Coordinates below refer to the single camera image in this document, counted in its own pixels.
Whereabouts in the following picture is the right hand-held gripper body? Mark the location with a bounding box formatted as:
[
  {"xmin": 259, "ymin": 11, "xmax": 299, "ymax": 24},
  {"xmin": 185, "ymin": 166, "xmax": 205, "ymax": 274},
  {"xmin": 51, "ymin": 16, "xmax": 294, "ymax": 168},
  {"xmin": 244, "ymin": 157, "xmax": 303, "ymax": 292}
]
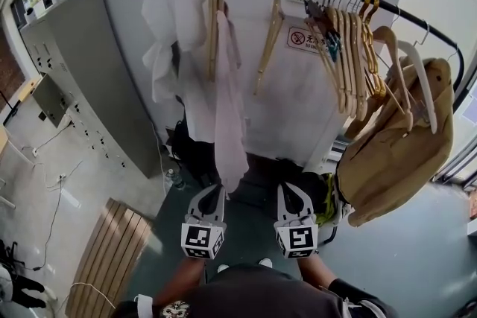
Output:
[{"xmin": 273, "ymin": 214, "xmax": 320, "ymax": 260}]

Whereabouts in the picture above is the no smoking sign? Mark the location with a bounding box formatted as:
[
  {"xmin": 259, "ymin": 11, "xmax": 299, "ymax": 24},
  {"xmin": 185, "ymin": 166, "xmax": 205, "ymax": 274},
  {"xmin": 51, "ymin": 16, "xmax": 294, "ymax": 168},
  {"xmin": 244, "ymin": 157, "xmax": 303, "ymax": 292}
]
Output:
[{"xmin": 285, "ymin": 25, "xmax": 331, "ymax": 54}]

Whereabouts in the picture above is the person's right forearm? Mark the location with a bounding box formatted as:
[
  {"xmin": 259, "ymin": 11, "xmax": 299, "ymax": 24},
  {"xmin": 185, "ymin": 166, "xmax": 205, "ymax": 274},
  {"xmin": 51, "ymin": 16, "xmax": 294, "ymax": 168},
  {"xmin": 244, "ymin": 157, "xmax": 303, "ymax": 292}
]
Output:
[{"xmin": 297, "ymin": 252, "xmax": 339, "ymax": 290}]

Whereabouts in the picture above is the person's dark shirt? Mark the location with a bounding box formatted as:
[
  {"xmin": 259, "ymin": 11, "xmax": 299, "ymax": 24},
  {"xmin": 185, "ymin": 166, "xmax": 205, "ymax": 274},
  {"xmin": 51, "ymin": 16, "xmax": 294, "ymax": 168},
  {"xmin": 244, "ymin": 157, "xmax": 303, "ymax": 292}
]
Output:
[{"xmin": 114, "ymin": 265, "xmax": 397, "ymax": 318}]

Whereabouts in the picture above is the beige thick wooden hanger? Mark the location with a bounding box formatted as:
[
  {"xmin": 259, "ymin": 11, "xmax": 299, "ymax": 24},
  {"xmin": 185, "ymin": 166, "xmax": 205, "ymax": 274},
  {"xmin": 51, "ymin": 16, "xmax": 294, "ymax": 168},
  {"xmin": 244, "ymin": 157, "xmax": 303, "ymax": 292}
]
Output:
[{"xmin": 371, "ymin": 7, "xmax": 415, "ymax": 132}]

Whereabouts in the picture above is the thin white cable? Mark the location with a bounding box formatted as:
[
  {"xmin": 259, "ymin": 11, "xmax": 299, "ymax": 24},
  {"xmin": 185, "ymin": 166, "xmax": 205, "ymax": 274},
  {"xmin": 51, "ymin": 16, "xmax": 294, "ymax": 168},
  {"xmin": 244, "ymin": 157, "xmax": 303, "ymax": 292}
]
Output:
[{"xmin": 68, "ymin": 282, "xmax": 117, "ymax": 311}]

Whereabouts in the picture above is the wooden desk with black legs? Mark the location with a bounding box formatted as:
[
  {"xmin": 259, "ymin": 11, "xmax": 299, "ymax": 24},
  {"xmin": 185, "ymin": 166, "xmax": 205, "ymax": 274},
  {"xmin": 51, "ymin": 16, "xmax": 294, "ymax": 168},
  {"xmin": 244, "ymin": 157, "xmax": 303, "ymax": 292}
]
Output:
[{"xmin": 1, "ymin": 77, "xmax": 43, "ymax": 124}]

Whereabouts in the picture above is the black floor cable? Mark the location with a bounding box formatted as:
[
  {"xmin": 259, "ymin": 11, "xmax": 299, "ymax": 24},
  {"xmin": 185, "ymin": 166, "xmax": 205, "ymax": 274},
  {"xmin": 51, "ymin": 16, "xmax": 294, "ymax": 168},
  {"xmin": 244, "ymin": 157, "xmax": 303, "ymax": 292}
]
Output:
[{"xmin": 31, "ymin": 180, "xmax": 64, "ymax": 271}]

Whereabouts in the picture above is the gold metal hanger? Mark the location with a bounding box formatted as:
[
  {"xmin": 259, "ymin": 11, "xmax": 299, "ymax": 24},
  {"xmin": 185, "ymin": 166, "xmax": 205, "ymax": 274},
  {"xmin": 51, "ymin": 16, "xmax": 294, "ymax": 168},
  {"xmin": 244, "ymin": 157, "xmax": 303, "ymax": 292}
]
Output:
[
  {"xmin": 358, "ymin": 0, "xmax": 382, "ymax": 96},
  {"xmin": 364, "ymin": 0, "xmax": 388, "ymax": 101}
]

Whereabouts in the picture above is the person's left forearm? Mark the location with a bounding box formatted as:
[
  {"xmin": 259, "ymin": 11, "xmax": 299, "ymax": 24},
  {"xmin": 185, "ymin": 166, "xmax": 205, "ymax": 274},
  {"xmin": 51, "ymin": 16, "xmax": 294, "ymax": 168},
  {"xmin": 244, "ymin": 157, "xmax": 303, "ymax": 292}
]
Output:
[{"xmin": 151, "ymin": 255, "xmax": 206, "ymax": 311}]

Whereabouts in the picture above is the grey metal locker cabinet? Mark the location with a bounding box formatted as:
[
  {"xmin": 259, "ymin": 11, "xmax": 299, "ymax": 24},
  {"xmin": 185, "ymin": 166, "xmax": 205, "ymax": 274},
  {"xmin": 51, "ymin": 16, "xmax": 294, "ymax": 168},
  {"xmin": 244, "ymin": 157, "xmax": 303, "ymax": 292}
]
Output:
[{"xmin": 19, "ymin": 0, "xmax": 165, "ymax": 179}]

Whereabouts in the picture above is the white fleece garment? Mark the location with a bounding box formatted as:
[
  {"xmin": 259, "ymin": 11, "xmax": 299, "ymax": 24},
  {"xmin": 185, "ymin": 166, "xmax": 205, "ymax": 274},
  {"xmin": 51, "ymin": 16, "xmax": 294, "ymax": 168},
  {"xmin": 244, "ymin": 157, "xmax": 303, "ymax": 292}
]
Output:
[{"xmin": 141, "ymin": 0, "xmax": 204, "ymax": 104}]

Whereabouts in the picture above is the blue clip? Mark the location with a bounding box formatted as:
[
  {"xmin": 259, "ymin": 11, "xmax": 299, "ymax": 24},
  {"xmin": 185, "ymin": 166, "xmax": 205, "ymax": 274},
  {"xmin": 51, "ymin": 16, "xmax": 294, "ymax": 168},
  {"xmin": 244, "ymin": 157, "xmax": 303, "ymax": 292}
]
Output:
[{"xmin": 325, "ymin": 31, "xmax": 342, "ymax": 63}]

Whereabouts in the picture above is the khaki jacket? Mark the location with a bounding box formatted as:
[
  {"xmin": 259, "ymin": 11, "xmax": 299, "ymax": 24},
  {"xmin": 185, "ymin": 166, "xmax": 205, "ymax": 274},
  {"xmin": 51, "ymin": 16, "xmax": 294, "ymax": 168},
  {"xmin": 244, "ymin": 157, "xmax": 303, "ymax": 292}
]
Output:
[{"xmin": 335, "ymin": 57, "xmax": 455, "ymax": 229}]

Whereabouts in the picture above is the light wooden hanger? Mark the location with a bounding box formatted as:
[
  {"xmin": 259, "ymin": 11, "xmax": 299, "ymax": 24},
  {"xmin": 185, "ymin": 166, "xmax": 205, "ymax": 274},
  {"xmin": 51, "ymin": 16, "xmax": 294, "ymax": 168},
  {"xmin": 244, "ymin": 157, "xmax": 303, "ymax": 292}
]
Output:
[{"xmin": 253, "ymin": 0, "xmax": 286, "ymax": 97}]

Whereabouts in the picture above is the clear water bottle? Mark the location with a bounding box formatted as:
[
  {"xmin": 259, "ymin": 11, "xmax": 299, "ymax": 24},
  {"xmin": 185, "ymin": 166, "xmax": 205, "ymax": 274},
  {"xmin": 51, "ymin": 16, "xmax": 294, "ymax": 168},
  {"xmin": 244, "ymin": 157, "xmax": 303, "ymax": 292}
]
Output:
[{"xmin": 164, "ymin": 168, "xmax": 185, "ymax": 191}]

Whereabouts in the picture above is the black bag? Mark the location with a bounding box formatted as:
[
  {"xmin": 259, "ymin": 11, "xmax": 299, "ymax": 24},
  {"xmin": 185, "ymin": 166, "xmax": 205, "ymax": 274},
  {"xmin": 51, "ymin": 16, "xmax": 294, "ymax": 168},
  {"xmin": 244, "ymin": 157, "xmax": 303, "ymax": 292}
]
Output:
[{"xmin": 168, "ymin": 120, "xmax": 221, "ymax": 188}]

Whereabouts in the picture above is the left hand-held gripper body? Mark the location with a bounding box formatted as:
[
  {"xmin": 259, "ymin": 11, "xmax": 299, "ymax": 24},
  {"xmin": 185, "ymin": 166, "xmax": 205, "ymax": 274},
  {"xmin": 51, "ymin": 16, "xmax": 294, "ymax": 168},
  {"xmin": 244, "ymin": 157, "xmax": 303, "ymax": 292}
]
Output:
[{"xmin": 180, "ymin": 213, "xmax": 228, "ymax": 260}]

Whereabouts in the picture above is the bare wooden hanger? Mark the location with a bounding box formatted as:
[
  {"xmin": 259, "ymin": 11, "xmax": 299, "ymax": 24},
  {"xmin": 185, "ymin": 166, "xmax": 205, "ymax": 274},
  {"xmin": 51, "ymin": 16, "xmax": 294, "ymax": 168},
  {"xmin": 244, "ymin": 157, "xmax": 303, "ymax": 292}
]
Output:
[{"xmin": 206, "ymin": 0, "xmax": 219, "ymax": 83}]

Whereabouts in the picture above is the row of wooden hangers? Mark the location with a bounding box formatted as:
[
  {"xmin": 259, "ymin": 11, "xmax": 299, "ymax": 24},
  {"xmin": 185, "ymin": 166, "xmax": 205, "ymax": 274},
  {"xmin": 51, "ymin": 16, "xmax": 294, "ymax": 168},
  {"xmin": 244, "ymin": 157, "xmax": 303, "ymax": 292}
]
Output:
[{"xmin": 304, "ymin": 0, "xmax": 370, "ymax": 123}]

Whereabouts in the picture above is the yellow and white bag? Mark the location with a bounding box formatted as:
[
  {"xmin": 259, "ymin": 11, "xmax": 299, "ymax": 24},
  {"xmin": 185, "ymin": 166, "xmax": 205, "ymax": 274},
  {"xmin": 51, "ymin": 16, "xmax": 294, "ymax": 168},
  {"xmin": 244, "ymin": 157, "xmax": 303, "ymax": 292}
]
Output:
[{"xmin": 314, "ymin": 172, "xmax": 354, "ymax": 229}]

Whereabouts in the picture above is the pale pink garment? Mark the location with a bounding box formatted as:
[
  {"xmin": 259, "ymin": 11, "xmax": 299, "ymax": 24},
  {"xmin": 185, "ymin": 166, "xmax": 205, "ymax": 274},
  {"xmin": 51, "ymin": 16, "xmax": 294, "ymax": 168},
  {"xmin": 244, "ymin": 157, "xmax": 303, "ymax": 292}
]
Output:
[{"xmin": 213, "ymin": 8, "xmax": 250, "ymax": 194}]

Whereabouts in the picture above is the white wall cable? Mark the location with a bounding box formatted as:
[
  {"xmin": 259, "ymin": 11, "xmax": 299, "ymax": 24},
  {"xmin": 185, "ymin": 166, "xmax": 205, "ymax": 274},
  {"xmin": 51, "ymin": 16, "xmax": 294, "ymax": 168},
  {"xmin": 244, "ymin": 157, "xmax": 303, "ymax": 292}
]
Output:
[{"xmin": 150, "ymin": 121, "xmax": 169, "ymax": 195}]

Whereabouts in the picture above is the wooden hanger with pink garment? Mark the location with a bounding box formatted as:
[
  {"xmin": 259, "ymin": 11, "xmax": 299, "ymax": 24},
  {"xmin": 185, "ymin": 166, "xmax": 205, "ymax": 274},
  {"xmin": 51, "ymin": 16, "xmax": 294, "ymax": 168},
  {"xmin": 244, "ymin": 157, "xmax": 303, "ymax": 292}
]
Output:
[{"xmin": 215, "ymin": 0, "xmax": 243, "ymax": 68}]

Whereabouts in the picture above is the wooden slat bench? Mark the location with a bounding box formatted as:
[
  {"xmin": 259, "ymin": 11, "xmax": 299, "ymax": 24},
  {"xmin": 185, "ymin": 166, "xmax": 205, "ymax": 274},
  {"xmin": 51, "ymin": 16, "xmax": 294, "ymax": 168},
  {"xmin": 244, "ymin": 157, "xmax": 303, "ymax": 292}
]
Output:
[{"xmin": 64, "ymin": 197, "xmax": 154, "ymax": 318}]

